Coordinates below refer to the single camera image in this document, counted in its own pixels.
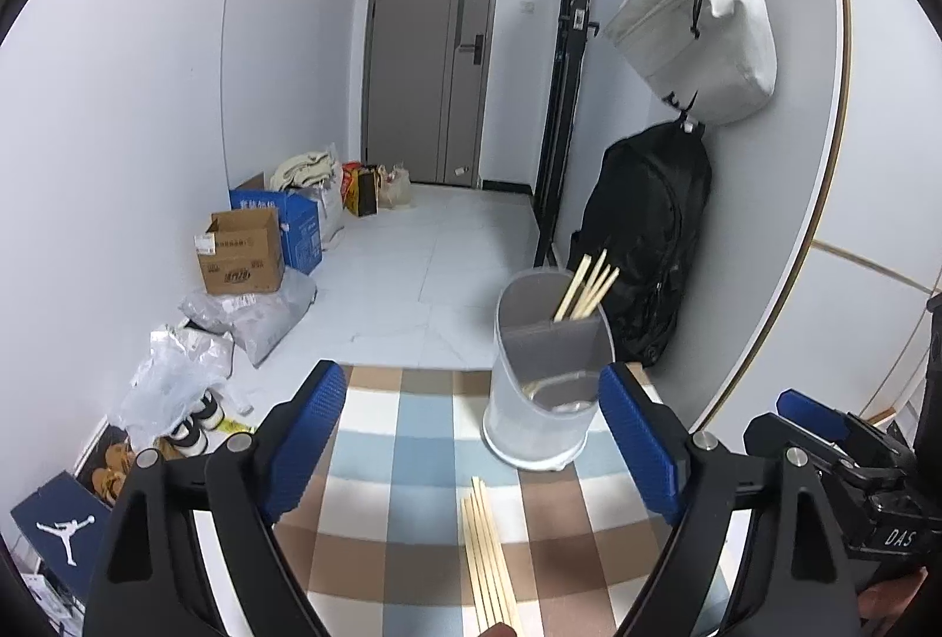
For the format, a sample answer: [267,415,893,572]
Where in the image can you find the black door frame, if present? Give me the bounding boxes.
[533,0,603,274]

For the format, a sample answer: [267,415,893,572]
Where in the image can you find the white panel with wood trim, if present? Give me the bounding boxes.
[684,0,942,432]

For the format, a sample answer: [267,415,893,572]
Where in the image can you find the black and yellow paper bag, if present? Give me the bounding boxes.
[354,164,381,218]

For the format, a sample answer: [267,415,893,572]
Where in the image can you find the person's right hand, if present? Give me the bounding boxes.
[857,567,933,637]

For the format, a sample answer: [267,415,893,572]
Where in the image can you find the white and black sneaker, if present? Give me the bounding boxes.
[158,390,226,459]

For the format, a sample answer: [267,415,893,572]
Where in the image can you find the brown cardboard box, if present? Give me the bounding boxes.
[195,208,287,297]

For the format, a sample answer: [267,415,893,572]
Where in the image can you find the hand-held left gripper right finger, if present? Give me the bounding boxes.
[598,361,862,637]

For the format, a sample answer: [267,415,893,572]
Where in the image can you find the white utensil holder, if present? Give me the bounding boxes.
[482,267,615,470]

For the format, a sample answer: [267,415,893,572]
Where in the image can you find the grey plastic parcel bag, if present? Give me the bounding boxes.
[180,269,319,367]

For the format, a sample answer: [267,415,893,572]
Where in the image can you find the clear plastic bag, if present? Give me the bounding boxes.
[110,324,255,454]

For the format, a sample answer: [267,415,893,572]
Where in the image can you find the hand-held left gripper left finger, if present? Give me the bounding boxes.
[82,359,349,637]

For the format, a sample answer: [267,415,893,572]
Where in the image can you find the grey door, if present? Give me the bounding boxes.
[360,0,508,191]

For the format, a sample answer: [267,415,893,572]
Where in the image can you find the brown sandals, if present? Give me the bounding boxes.
[92,442,138,503]

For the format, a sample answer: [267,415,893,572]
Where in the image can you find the beige plastic bag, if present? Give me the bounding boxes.
[377,163,415,210]

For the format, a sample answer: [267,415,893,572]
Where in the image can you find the blue cardboard box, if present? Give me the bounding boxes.
[230,172,325,275]

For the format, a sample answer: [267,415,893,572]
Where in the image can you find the black backpack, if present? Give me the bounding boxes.
[566,120,714,367]

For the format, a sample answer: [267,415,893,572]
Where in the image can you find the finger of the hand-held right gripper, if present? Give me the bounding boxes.
[776,389,914,462]
[743,412,921,515]

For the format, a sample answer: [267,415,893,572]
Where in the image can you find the navy shoe box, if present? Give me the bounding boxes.
[11,469,116,591]

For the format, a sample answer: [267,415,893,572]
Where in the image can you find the plaid tablecloth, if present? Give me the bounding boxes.
[268,364,737,637]

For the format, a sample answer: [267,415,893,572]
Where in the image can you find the white plastic bag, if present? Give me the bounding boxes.
[309,162,347,244]

